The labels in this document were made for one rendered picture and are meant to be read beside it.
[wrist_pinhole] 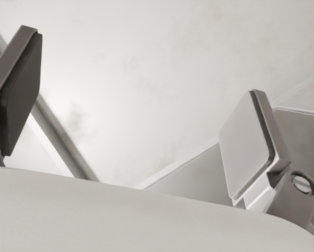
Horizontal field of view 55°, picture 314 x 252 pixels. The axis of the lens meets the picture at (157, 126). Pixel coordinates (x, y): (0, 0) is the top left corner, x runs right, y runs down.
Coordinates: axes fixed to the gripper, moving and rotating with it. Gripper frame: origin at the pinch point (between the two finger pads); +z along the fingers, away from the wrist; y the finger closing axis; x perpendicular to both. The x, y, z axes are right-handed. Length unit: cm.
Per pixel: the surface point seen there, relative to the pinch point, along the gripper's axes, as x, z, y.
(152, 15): -95, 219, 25
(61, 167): -189, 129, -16
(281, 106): -42, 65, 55
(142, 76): -133, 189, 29
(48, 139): -176, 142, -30
